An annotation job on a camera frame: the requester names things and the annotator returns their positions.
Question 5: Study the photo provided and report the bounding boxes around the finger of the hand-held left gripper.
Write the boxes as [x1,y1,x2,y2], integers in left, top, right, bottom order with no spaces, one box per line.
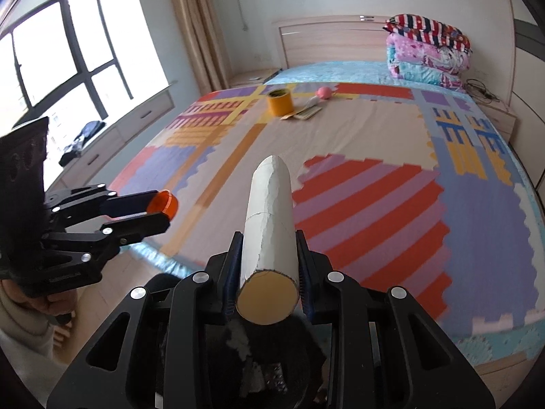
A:
[45,184,165,222]
[55,212,171,260]

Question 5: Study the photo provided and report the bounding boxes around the pink folded quilt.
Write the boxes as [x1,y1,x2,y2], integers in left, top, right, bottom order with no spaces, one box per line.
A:
[386,34,469,90]

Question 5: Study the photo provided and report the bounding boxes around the striped folded quilt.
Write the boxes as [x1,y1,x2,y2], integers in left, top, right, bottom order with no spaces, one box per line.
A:
[382,14,472,52]

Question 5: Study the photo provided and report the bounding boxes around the orange bottle cap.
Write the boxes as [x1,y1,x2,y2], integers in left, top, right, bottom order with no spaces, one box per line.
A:
[146,190,176,221]

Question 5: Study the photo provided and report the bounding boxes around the beige curtain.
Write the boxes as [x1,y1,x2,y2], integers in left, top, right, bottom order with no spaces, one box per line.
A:
[164,0,233,94]

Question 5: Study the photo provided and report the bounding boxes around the wooden window seat cabinet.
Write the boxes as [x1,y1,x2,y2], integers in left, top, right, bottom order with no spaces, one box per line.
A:
[43,83,180,192]

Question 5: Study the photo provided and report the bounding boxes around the dark clothes pile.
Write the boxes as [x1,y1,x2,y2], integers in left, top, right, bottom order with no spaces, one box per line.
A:
[59,121,106,167]

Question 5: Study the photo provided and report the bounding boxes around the person's left forearm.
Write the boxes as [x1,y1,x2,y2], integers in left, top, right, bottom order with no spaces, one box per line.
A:
[0,294,58,397]

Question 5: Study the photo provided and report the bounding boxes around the person's left hand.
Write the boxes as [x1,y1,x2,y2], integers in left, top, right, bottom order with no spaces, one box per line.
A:
[26,293,74,325]

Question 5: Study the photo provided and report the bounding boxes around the black cables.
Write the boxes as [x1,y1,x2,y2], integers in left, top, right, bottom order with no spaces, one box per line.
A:
[464,79,499,103]

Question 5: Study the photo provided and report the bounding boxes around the white cardboard tube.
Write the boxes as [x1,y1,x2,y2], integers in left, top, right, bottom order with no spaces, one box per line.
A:
[235,155,301,324]

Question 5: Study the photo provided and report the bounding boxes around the wooden nightstand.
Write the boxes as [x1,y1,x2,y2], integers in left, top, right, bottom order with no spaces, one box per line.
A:
[228,68,282,90]
[462,87,518,146]

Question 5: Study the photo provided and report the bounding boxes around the black bagged trash bin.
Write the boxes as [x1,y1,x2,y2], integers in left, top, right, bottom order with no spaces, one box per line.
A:
[155,273,337,409]

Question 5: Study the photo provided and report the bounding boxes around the air conditioner power cord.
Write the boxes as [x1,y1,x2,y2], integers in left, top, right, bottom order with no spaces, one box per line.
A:
[235,0,250,32]

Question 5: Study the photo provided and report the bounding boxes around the black framed window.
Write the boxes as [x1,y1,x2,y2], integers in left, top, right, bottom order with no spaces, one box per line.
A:
[0,0,135,126]

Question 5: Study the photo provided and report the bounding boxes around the light wooden wardrobe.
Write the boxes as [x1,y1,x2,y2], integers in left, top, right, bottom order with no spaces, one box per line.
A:
[504,0,545,188]

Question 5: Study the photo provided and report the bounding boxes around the flat beige card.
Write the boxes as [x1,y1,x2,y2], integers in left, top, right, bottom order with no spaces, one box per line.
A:
[281,106,323,121]

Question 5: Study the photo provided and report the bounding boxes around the yellow tape roll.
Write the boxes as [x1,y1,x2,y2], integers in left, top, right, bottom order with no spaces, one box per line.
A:
[267,89,293,117]

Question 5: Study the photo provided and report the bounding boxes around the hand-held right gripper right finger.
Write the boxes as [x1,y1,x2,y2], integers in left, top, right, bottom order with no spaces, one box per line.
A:
[296,230,497,409]

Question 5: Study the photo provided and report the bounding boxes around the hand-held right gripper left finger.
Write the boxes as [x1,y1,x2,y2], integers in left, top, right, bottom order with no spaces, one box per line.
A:
[47,230,245,409]

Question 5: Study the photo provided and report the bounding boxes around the colourful patterned board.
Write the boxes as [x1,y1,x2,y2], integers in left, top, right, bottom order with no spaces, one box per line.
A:
[108,82,541,337]

